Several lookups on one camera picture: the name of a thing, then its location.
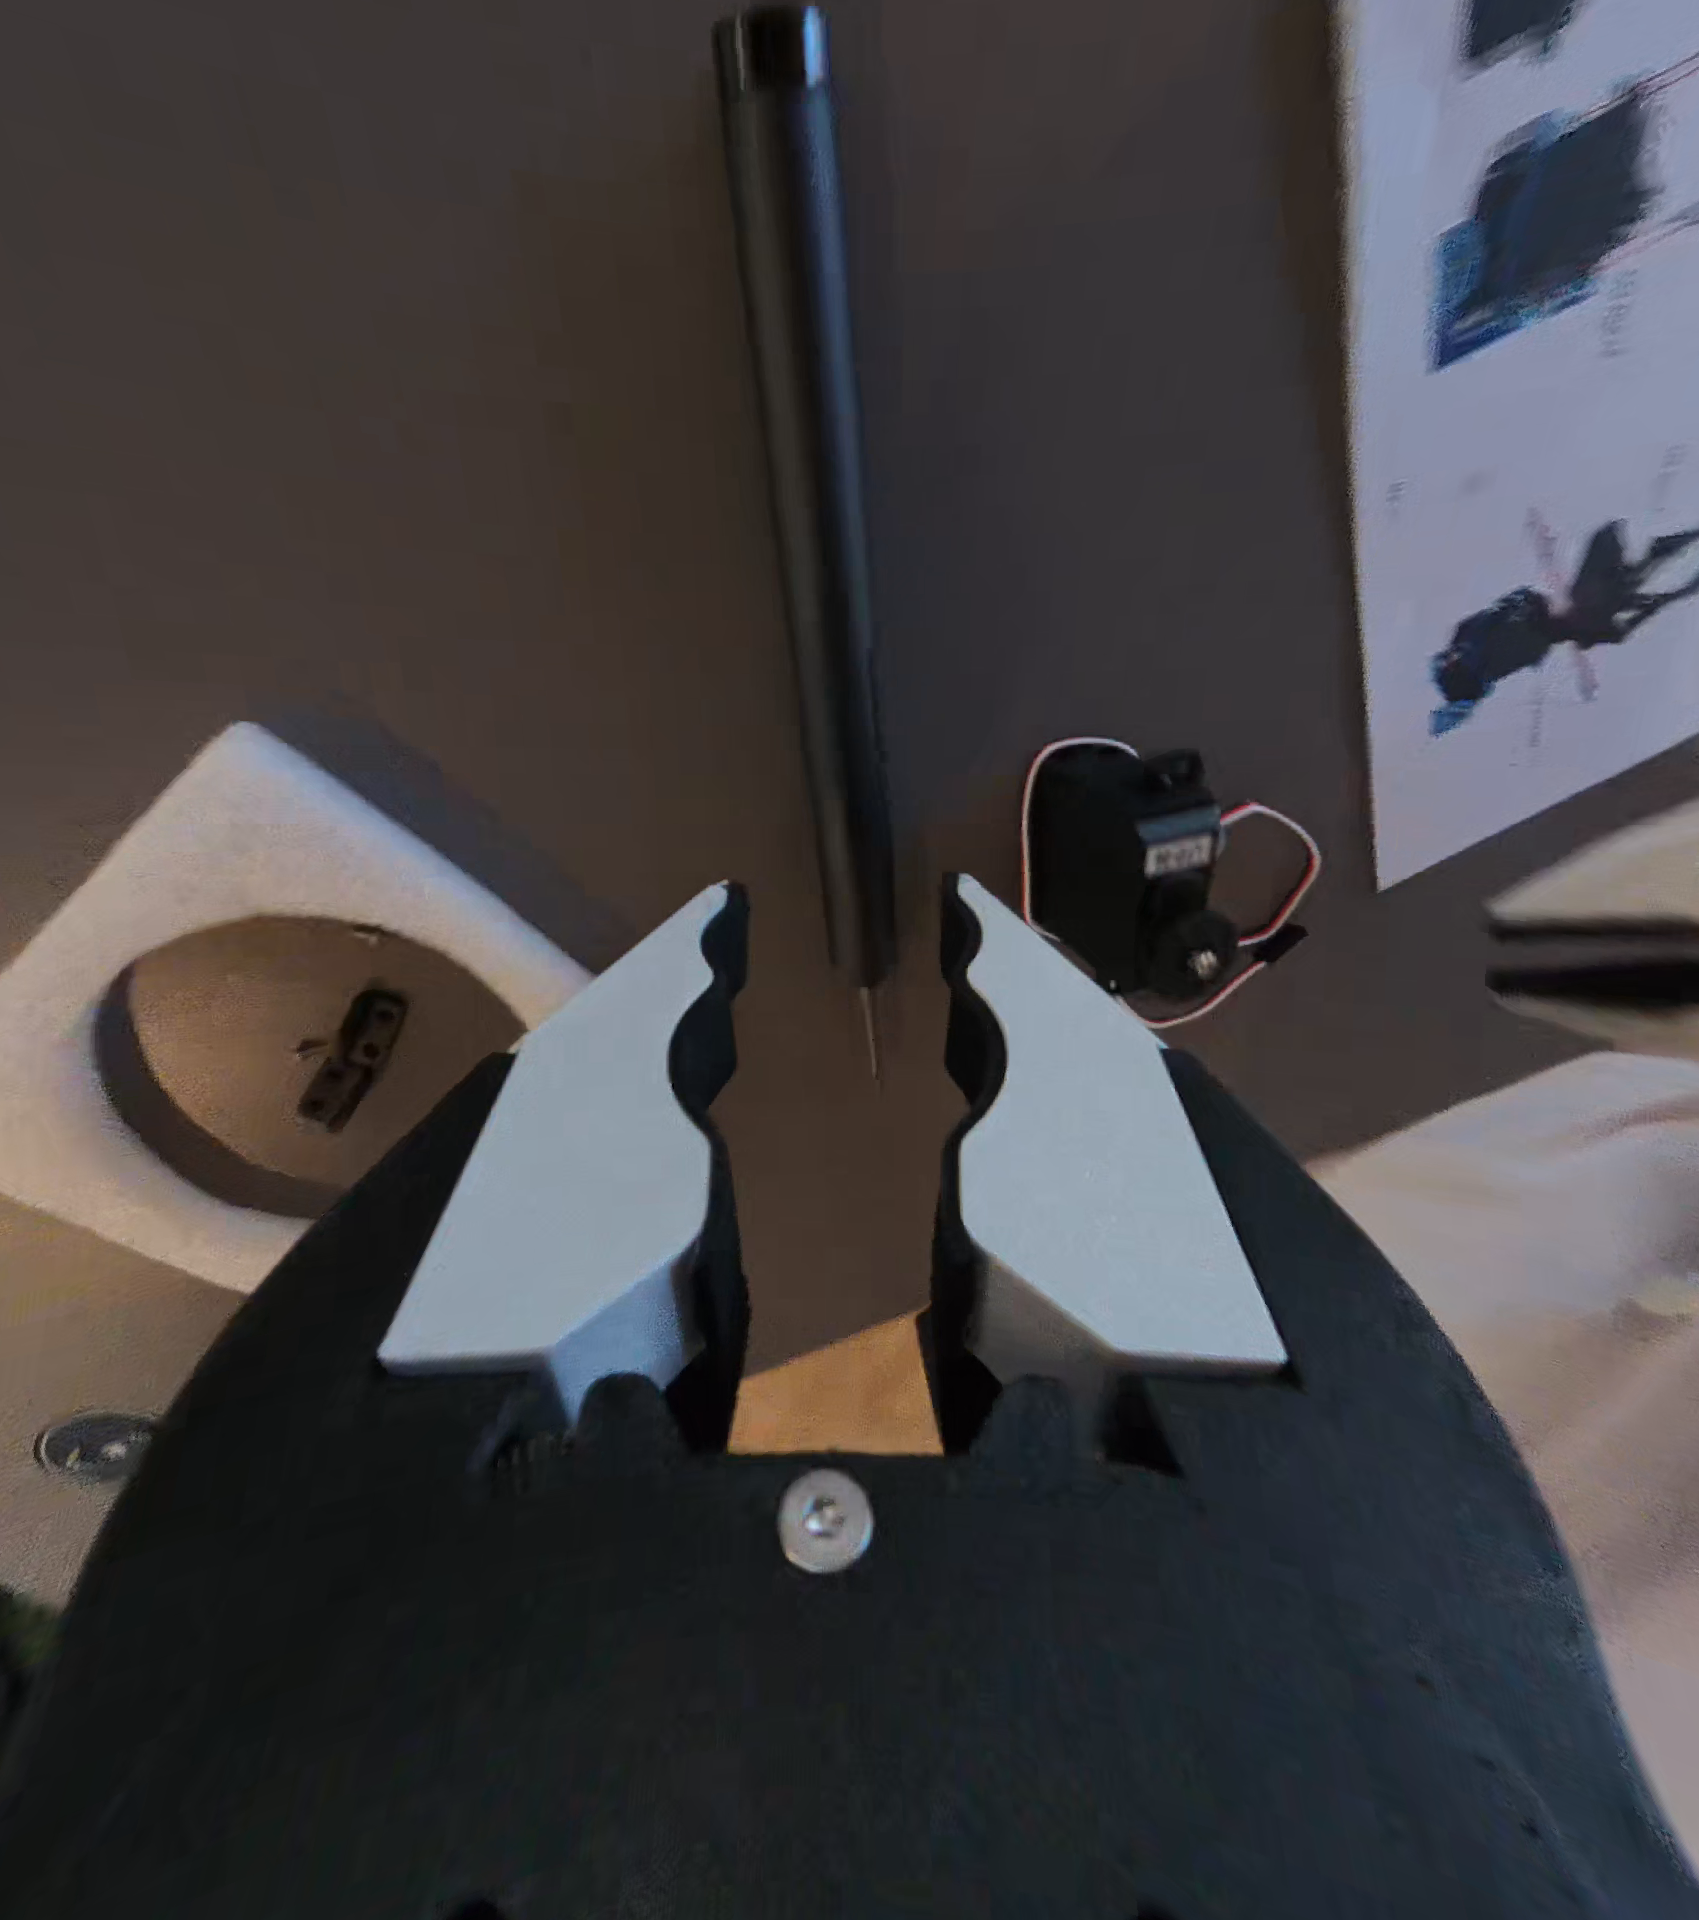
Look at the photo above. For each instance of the white foam piece with cutout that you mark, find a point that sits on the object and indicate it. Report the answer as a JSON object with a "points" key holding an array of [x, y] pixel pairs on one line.
{"points": [[233, 826]]}

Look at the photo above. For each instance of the person in white shirt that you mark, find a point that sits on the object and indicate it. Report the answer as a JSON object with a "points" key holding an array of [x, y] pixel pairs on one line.
{"points": [[1614, 1502]]}

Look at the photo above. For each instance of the printed instruction sheet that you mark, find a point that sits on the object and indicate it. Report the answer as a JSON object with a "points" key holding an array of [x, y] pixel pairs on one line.
{"points": [[1419, 602]]}

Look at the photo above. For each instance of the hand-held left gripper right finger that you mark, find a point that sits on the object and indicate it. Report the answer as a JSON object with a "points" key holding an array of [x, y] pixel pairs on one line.
{"points": [[1105, 1200]]}

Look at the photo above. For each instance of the black precision screwdriver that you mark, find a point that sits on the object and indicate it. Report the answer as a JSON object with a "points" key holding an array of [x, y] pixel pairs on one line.
{"points": [[788, 375]]}

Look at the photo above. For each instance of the wood edged desk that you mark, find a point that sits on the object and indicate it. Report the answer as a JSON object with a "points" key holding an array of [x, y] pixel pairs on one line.
{"points": [[338, 375]]}

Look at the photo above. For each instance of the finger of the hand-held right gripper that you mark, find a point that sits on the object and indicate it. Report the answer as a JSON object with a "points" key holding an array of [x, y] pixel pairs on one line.
{"points": [[1658, 1026], [1689, 870]]}

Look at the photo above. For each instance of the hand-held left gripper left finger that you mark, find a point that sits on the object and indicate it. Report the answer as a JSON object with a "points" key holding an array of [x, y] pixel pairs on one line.
{"points": [[563, 1200]]}

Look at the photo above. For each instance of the round desk control button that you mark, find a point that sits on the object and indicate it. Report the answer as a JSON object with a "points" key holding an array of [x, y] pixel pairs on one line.
{"points": [[92, 1443]]}

